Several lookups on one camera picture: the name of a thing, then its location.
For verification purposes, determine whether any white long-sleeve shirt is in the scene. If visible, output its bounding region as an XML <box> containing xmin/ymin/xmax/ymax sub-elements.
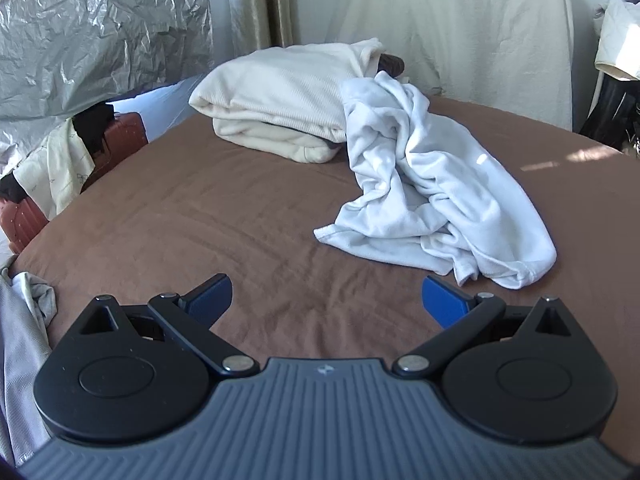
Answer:
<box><xmin>314</xmin><ymin>73</ymin><xmax>556</xmax><ymax>289</ymax></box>

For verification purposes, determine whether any grey cloth at bedside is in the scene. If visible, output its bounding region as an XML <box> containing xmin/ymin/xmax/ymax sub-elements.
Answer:
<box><xmin>0</xmin><ymin>266</ymin><xmax>58</xmax><ymax>466</ymax></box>

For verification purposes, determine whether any cream folded garment bottom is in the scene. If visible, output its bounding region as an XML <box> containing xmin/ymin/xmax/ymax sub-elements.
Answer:
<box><xmin>212</xmin><ymin>118</ymin><xmax>342</xmax><ymax>164</ymax></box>

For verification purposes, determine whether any cream folded garment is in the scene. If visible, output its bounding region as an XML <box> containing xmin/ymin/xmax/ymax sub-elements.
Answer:
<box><xmin>212</xmin><ymin>118</ymin><xmax>342</xmax><ymax>164</ymax></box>
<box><xmin>189</xmin><ymin>38</ymin><xmax>385</xmax><ymax>143</ymax></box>

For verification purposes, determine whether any cream printed cloth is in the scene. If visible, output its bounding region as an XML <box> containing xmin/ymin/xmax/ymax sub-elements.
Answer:
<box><xmin>13</xmin><ymin>119</ymin><xmax>96</xmax><ymax>220</ymax></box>

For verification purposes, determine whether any reddish brown suitcase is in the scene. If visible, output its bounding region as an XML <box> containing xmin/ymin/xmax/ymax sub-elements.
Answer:
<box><xmin>1</xmin><ymin>112</ymin><xmax>148</xmax><ymax>254</ymax></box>

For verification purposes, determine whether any black hanging garment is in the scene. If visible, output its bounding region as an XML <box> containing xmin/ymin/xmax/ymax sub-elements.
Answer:
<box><xmin>579</xmin><ymin>73</ymin><xmax>639</xmax><ymax>151</ymax></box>

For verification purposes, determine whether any cream folded garment top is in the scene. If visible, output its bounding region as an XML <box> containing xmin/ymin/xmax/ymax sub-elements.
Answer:
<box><xmin>189</xmin><ymin>38</ymin><xmax>385</xmax><ymax>143</ymax></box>

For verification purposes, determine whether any dark brown folded garment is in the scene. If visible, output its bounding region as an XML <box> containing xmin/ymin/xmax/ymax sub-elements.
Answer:
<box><xmin>378</xmin><ymin>53</ymin><xmax>405</xmax><ymax>78</ymax></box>

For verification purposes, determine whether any cream covered mattress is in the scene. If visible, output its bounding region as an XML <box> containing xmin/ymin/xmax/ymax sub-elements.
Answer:
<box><xmin>328</xmin><ymin>0</ymin><xmax>574</xmax><ymax>129</ymax></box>

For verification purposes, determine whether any white puffer jacket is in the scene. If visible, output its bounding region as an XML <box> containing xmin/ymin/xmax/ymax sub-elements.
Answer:
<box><xmin>594</xmin><ymin>0</ymin><xmax>640</xmax><ymax>82</ymax></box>

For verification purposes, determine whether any silver foil sheet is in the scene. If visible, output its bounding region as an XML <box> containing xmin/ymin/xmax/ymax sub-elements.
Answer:
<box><xmin>1</xmin><ymin>0</ymin><xmax>214</xmax><ymax>170</ymax></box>

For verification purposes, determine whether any beige curtain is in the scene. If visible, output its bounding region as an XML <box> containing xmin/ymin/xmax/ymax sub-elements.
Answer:
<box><xmin>229</xmin><ymin>0</ymin><xmax>294</xmax><ymax>55</ymax></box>

